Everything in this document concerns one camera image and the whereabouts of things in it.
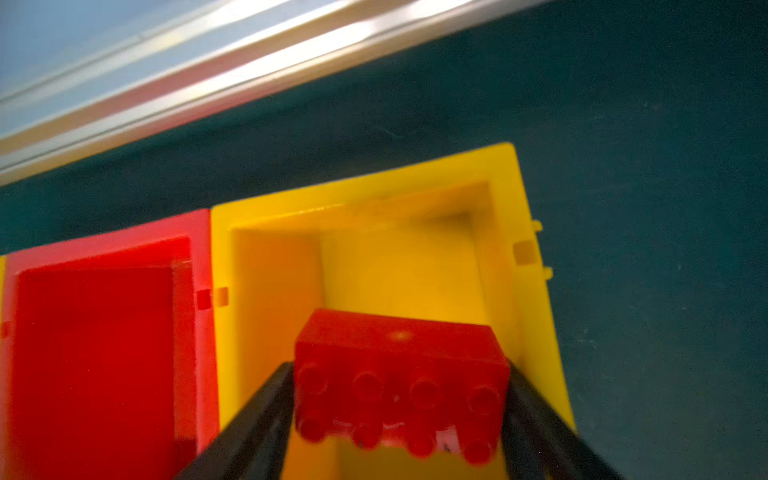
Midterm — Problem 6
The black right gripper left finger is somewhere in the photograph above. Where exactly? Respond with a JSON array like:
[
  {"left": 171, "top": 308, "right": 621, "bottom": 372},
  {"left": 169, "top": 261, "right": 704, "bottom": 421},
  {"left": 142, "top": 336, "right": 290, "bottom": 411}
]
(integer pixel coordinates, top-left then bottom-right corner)
[{"left": 176, "top": 362, "right": 294, "bottom": 479}]

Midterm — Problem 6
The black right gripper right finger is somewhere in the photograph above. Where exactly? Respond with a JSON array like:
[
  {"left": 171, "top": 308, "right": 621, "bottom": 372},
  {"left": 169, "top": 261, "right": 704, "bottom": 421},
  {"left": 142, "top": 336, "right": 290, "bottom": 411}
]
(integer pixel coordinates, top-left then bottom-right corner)
[{"left": 501, "top": 366, "right": 621, "bottom": 480}]

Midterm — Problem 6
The red plastic bin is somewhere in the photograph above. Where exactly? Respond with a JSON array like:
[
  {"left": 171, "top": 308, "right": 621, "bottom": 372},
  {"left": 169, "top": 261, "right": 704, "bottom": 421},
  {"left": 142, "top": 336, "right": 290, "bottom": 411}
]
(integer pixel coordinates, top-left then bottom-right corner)
[{"left": 1, "top": 209, "right": 220, "bottom": 479}]

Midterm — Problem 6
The red lego brick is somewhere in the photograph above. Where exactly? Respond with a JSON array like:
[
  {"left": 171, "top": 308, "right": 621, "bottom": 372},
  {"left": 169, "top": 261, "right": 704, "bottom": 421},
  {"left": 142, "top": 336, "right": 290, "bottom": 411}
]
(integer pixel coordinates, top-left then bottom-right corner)
[{"left": 294, "top": 309, "right": 510, "bottom": 466}]

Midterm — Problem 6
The back aluminium frame rail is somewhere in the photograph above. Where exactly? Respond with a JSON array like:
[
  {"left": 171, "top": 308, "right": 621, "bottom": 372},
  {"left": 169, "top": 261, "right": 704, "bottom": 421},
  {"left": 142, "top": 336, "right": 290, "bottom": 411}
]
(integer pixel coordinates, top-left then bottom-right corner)
[{"left": 1, "top": 1, "right": 528, "bottom": 185}]

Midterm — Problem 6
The right yellow plastic bin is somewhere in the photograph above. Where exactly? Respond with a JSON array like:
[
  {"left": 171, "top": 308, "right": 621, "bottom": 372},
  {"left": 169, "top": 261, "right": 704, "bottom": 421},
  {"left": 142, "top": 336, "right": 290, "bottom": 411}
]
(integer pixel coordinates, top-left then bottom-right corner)
[{"left": 209, "top": 142, "right": 577, "bottom": 480}]

